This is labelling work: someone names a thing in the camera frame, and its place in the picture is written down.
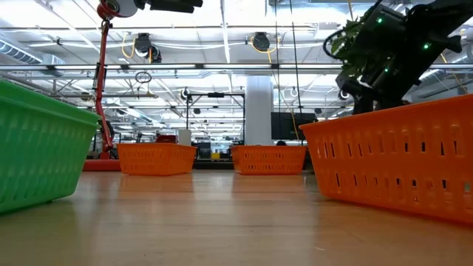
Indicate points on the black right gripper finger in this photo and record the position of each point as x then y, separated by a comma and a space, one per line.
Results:
390, 104
364, 104

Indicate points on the person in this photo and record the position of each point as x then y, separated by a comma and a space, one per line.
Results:
281, 143

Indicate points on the green leafy potted tree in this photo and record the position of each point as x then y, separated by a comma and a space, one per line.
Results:
345, 38

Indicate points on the red case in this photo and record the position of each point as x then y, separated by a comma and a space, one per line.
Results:
166, 139

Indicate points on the black monitor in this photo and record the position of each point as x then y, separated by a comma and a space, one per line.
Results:
284, 125

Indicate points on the orange plastic basket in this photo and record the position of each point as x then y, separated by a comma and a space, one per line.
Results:
157, 159
268, 160
388, 166

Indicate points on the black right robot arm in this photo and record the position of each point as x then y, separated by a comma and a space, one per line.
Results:
436, 22

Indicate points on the red pole stand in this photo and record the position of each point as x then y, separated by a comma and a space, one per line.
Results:
99, 165

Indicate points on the silver ventilation duct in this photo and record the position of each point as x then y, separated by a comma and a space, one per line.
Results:
18, 51

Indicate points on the green plastic basket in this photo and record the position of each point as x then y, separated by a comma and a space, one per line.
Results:
37, 166
37, 100

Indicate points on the white building pillar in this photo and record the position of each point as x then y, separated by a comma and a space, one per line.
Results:
258, 111

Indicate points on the black table frame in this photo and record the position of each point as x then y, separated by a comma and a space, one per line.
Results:
214, 165

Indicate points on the black gantry frame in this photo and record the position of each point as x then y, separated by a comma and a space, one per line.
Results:
215, 95

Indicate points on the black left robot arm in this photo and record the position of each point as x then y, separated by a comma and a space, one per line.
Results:
173, 4

